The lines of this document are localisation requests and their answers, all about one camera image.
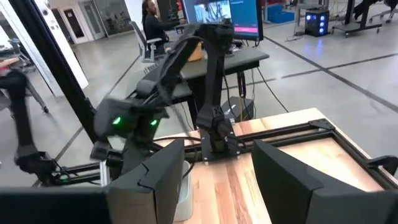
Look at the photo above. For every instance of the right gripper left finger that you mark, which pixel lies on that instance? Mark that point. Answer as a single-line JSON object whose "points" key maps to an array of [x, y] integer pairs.
{"points": [[140, 199]]}

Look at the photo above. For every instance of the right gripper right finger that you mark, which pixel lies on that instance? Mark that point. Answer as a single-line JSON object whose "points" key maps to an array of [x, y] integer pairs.
{"points": [[286, 193]]}

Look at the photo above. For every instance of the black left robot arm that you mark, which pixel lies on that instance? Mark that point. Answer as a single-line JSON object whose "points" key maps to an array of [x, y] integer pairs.
{"points": [[214, 77]]}

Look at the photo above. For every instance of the light grey plastic bin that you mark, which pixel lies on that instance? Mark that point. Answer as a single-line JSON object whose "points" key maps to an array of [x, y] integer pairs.
{"points": [[185, 193]]}

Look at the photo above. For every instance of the black floor box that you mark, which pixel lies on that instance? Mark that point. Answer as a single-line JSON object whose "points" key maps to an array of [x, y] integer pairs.
{"points": [[237, 109]]}

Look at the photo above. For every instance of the grey office chair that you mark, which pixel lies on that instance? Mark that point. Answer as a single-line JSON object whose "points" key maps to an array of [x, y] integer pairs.
{"points": [[146, 46]]}

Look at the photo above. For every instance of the person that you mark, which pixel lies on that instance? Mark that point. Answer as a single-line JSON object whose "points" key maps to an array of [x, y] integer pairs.
{"points": [[20, 118], [155, 28]]}

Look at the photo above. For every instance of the white building pillar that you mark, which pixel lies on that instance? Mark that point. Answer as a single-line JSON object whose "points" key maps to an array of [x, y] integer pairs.
{"points": [[62, 46]]}

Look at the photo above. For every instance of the computer desk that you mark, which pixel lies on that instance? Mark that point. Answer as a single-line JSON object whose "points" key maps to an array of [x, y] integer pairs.
{"points": [[242, 57]]}

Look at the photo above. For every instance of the computer tower blue lights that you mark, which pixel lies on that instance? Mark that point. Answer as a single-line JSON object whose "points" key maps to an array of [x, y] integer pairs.
{"points": [[317, 23]]}

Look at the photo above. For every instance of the computer monitor blue screen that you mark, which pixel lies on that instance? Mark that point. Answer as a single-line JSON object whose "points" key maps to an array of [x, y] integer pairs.
{"points": [[242, 15]]}

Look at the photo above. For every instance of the white metal bracket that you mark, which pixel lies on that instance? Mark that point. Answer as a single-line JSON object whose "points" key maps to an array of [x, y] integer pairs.
{"points": [[104, 174]]}

